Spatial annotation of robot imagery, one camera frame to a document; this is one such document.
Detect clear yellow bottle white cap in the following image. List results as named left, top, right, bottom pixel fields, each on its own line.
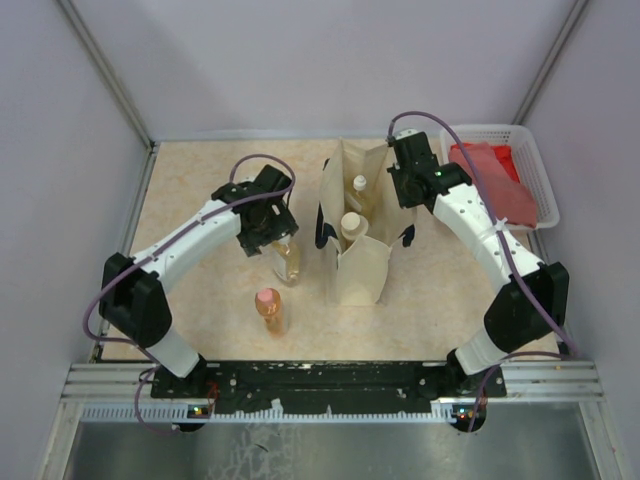
left=345, top=174, right=375, bottom=220

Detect orange bottle pink cap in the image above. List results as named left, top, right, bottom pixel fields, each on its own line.
left=255, top=288, right=288, bottom=337

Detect white opaque lotion bottle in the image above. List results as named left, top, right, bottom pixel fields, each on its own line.
left=340, top=212, right=369, bottom=250

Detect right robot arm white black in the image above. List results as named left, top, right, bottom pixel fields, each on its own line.
left=387, top=130, right=569, bottom=396

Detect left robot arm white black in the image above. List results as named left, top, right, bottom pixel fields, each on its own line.
left=88, top=156, right=298, bottom=397

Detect red and pink cloths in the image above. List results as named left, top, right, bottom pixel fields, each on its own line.
left=464, top=142, right=537, bottom=228

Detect white perforated plastic basket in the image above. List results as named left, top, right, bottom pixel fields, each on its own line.
left=452, top=124, right=560, bottom=230

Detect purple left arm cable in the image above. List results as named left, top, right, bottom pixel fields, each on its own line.
left=82, top=155, right=294, bottom=436

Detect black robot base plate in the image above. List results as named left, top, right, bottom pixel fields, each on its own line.
left=151, top=361, right=507, bottom=431

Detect aluminium frame rail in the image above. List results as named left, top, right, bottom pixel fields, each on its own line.
left=61, top=360, right=604, bottom=425

